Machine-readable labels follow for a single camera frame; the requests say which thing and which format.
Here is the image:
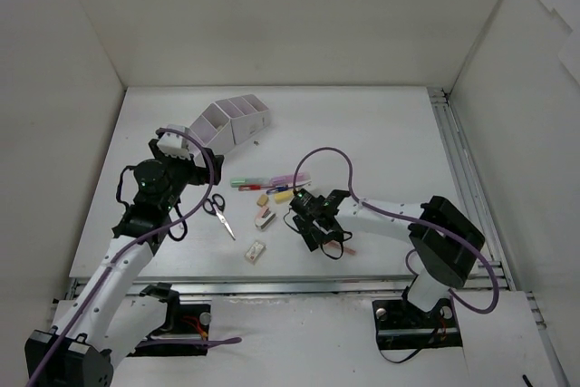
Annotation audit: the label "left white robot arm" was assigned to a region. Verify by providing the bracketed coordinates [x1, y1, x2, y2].
[24, 128, 224, 386]

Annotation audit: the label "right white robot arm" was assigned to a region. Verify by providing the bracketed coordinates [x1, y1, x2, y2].
[290, 189, 485, 325]

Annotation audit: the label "slim orange highlighter pen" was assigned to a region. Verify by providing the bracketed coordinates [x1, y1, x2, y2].
[325, 241, 357, 256]

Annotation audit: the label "yellow highlighter marker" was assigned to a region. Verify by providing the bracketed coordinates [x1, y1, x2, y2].
[274, 190, 294, 204]

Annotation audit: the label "pink purple highlighter marker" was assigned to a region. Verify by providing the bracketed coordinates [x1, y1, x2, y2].
[270, 171, 311, 186]

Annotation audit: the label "blue gel pen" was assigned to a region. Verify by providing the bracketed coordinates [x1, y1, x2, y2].
[266, 185, 290, 195]

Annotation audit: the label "pink white stapler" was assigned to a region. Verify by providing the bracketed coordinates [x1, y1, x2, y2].
[254, 206, 276, 230]

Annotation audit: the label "tan eraser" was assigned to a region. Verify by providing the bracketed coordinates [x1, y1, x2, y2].
[256, 195, 268, 207]

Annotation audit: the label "green highlighter marker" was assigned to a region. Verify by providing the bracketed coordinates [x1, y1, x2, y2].
[230, 178, 270, 188]

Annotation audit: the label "red gel pen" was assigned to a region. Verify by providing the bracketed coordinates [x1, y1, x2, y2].
[237, 184, 267, 191]

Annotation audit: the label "white pink desk organizer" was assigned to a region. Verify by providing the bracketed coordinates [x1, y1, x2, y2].
[187, 94, 271, 155]

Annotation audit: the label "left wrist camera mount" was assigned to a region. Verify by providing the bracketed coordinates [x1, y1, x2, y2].
[157, 132, 192, 160]

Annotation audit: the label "black handled scissors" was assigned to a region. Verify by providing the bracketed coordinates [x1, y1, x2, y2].
[203, 193, 236, 240]

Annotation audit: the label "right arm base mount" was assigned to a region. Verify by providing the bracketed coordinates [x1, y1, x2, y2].
[372, 298, 463, 351]

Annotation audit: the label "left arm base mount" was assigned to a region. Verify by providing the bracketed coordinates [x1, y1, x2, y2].
[129, 303, 211, 357]

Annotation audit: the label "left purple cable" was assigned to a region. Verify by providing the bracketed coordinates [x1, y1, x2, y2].
[26, 131, 242, 387]

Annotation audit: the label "aluminium rail frame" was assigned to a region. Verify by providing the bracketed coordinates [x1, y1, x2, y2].
[67, 87, 545, 329]

